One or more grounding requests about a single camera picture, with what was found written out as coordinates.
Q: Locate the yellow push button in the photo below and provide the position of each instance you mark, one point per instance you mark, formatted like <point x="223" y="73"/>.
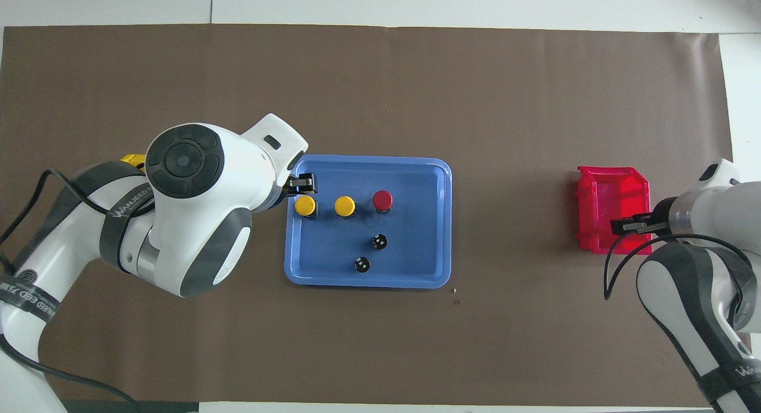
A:
<point x="305" y="205"/>
<point x="345" y="206"/>

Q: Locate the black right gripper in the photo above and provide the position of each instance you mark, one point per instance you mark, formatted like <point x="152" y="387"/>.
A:
<point x="663" y="220"/>

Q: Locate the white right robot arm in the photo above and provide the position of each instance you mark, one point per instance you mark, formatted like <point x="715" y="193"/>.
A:
<point x="701" y="294"/>

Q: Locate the blue plastic tray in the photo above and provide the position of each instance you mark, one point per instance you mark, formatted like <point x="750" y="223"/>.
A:
<point x="410" y="258"/>

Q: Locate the red plastic bin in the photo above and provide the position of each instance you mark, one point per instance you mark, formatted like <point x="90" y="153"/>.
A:
<point x="600" y="193"/>

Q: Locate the black push button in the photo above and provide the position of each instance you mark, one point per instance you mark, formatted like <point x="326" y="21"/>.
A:
<point x="362" y="264"/>
<point x="380" y="242"/>

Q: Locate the brown table mat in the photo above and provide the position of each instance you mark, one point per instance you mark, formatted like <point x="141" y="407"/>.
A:
<point x="380" y="74"/>

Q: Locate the red push button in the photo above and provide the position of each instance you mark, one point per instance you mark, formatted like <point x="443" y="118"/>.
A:
<point x="382" y="200"/>

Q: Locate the yellow plastic bin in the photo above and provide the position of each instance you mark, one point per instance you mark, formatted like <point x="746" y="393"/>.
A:
<point x="134" y="160"/>

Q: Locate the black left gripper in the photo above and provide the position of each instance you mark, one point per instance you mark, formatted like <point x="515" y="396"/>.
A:
<point x="285" y="190"/>

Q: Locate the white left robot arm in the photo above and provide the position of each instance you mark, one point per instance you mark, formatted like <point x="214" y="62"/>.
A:
<point x="202" y="223"/>

